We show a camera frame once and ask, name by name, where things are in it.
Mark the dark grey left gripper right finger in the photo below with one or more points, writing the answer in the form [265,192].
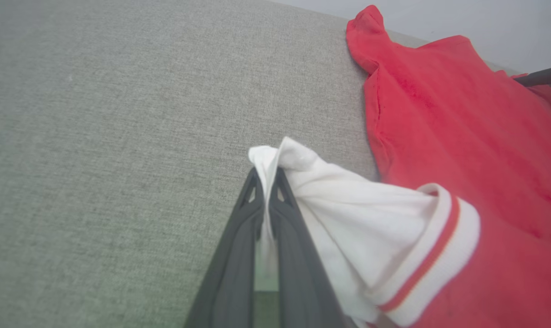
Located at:
[303,282]

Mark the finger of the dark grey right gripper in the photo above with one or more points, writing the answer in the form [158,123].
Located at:
[546,76]

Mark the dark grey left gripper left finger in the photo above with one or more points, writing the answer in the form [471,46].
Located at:
[232,273]

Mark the red and white garment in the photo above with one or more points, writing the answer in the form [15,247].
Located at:
[462,114]

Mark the grey fabric sofa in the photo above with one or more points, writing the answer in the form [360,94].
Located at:
[120,136]

